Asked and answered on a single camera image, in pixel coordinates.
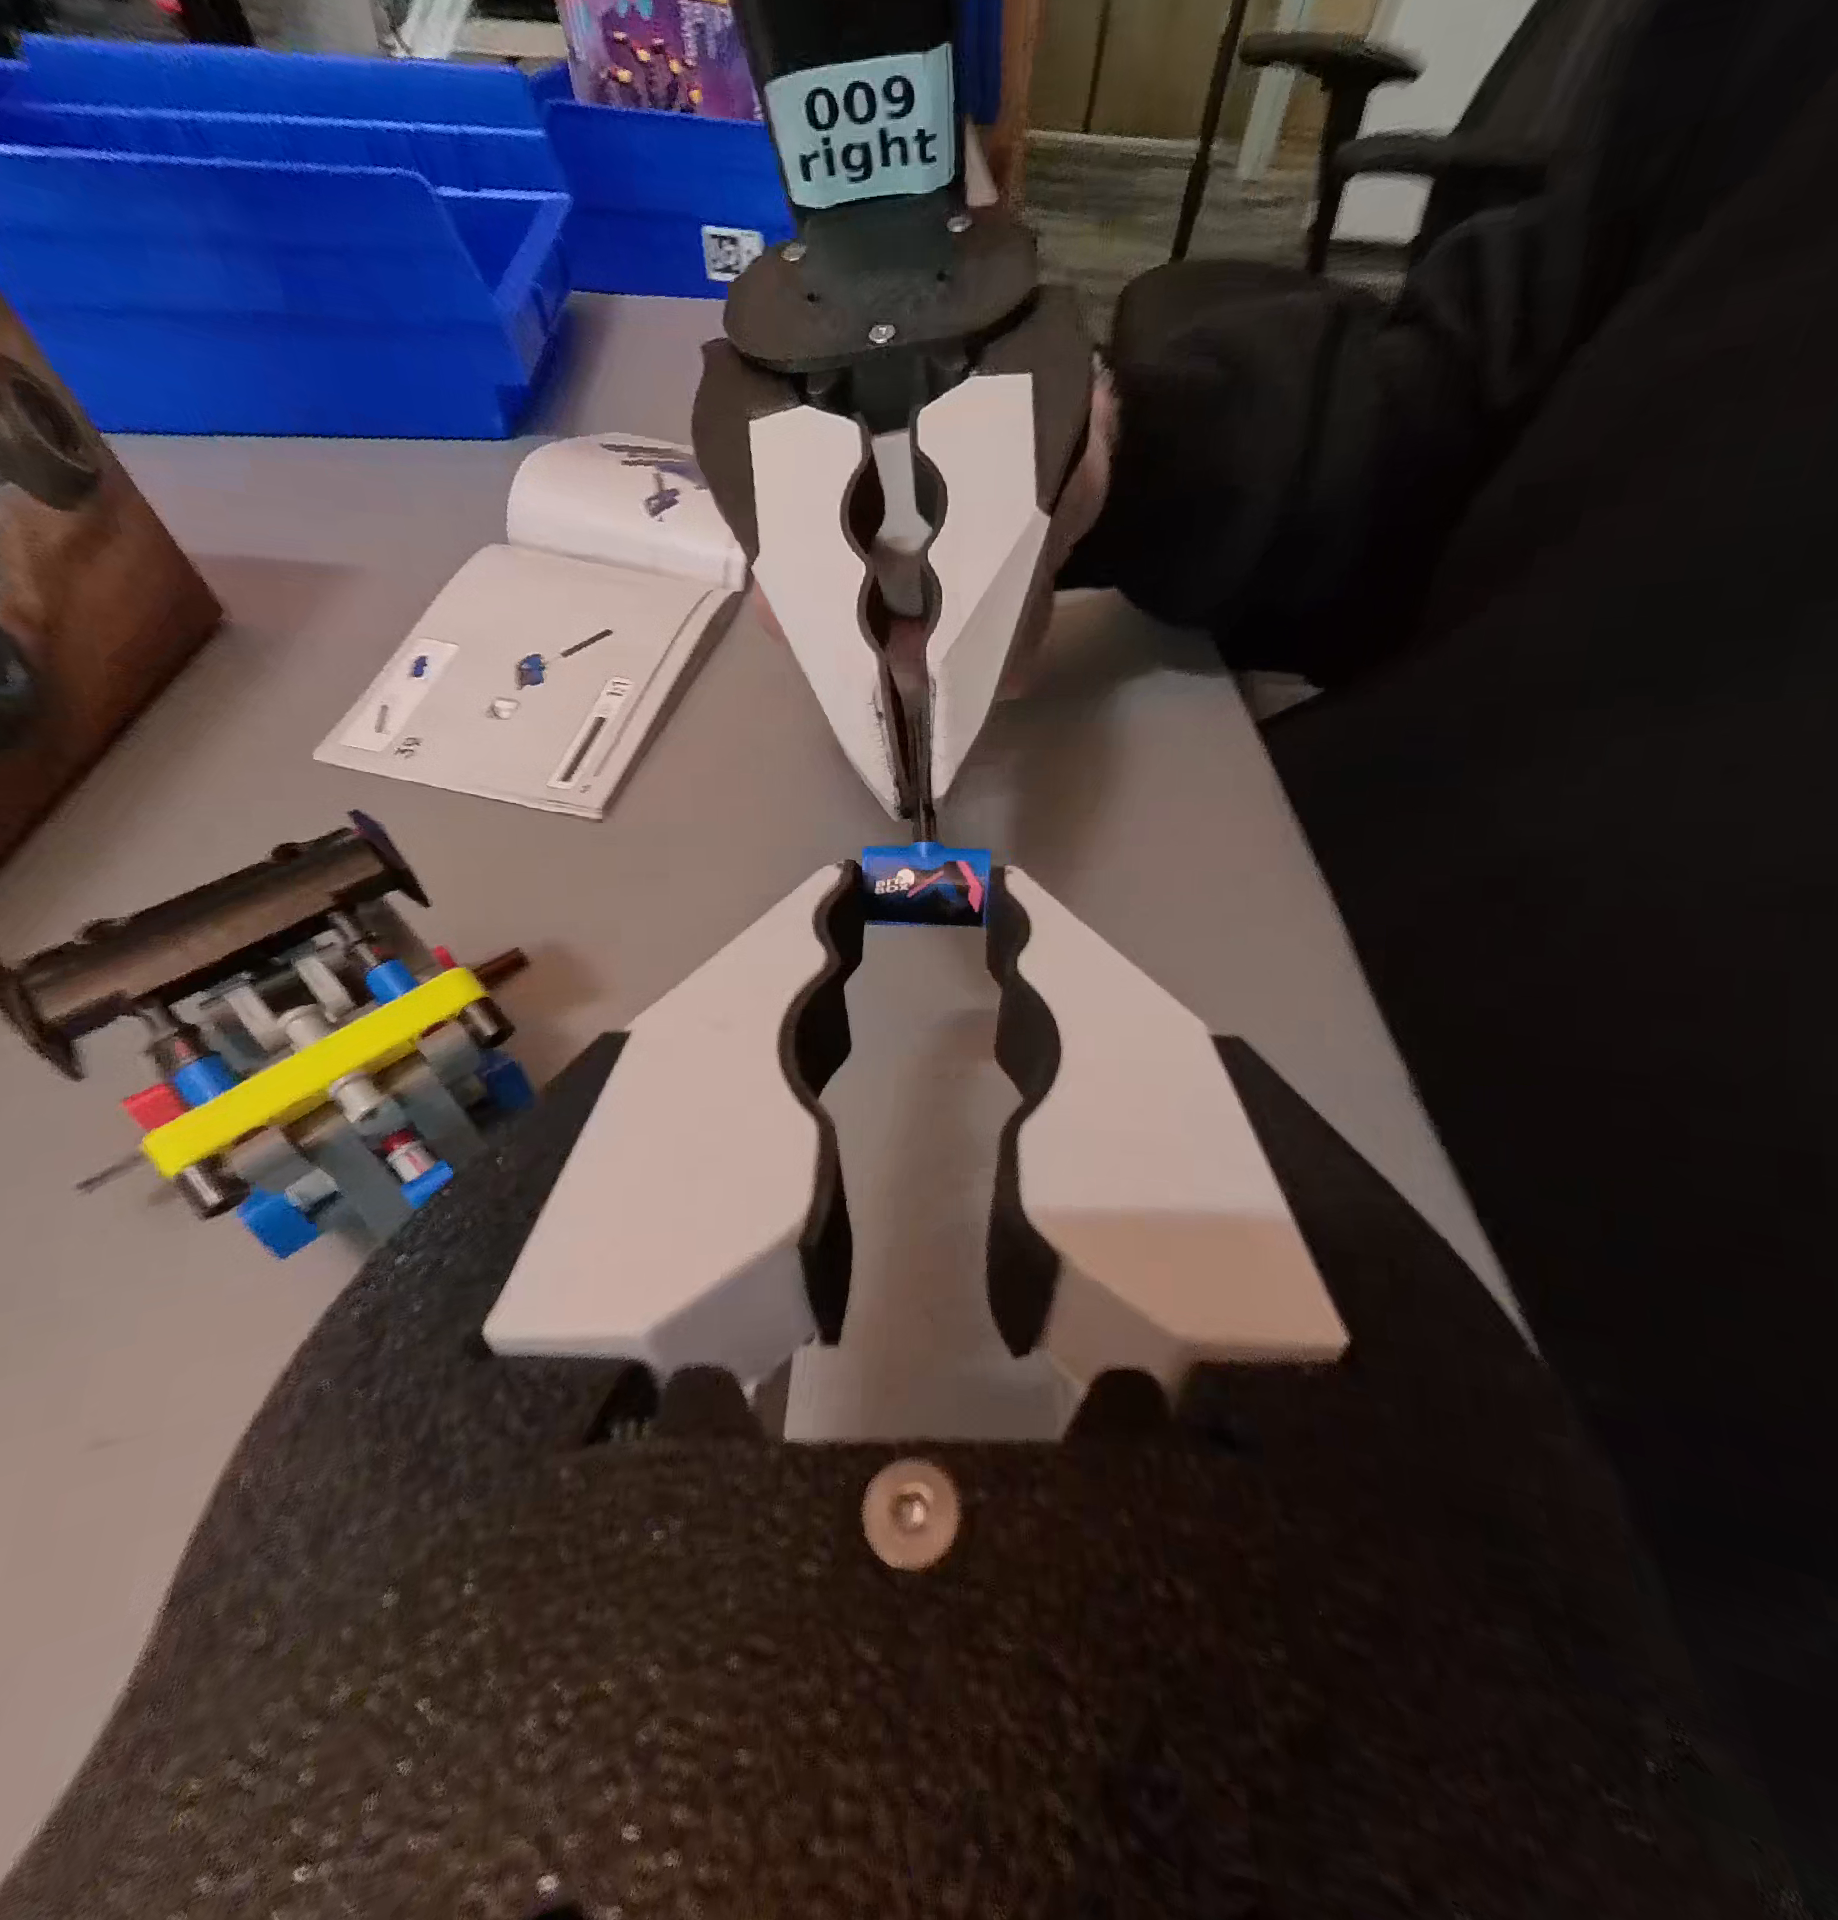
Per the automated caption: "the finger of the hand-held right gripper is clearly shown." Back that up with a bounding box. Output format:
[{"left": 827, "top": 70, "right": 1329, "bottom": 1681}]
[
  {"left": 890, "top": 372, "right": 1047, "bottom": 803},
  {"left": 746, "top": 407, "right": 909, "bottom": 818}
]

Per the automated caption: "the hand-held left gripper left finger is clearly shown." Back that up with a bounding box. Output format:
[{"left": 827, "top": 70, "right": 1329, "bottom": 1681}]
[{"left": 482, "top": 861, "right": 869, "bottom": 1373}]

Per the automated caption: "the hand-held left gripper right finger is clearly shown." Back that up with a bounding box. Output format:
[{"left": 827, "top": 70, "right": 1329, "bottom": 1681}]
[{"left": 984, "top": 861, "right": 1351, "bottom": 1369}]

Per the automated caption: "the person's right hand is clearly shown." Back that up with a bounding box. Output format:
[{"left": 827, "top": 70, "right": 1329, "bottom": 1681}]
[{"left": 993, "top": 351, "right": 1119, "bottom": 707}]

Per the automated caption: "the person's black jacket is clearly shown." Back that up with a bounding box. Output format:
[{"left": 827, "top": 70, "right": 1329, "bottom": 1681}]
[{"left": 1249, "top": 0, "right": 1838, "bottom": 1920}]

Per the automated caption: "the purple printed box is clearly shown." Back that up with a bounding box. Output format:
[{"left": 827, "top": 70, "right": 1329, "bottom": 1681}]
[{"left": 556, "top": 0, "right": 763, "bottom": 123}]

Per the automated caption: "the blue lego piece with sticker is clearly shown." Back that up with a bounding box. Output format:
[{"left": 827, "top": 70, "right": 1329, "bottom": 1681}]
[{"left": 858, "top": 844, "right": 993, "bottom": 932}]

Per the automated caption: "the blue plastic bin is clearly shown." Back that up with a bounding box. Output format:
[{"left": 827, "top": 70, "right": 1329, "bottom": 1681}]
[
  {"left": 0, "top": 141, "right": 577, "bottom": 441},
  {"left": 0, "top": 30, "right": 577, "bottom": 198}
]

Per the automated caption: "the black lego axle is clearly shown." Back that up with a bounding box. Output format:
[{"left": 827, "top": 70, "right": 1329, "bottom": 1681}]
[{"left": 889, "top": 645, "right": 944, "bottom": 847}]

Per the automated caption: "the open instruction booklet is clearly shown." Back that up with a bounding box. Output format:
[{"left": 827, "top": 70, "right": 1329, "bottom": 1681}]
[{"left": 312, "top": 432, "right": 754, "bottom": 822}]

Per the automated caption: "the person's right forearm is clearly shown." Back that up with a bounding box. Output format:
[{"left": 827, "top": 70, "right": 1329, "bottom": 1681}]
[{"left": 1060, "top": 255, "right": 1476, "bottom": 678}]

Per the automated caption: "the lego engine assembly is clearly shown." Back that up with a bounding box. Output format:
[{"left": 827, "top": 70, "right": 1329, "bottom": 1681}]
[{"left": 0, "top": 810, "right": 538, "bottom": 1261}]

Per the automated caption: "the lego set box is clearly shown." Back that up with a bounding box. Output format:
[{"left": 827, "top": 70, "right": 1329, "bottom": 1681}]
[{"left": 0, "top": 247, "right": 225, "bottom": 906}]

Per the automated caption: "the blue bin with code tag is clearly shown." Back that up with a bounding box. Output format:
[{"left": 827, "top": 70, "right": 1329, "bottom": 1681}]
[{"left": 541, "top": 97, "right": 802, "bottom": 302}]

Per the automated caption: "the black office chair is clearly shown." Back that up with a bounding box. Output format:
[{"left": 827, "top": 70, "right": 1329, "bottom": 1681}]
[{"left": 1166, "top": 30, "right": 1550, "bottom": 278}]

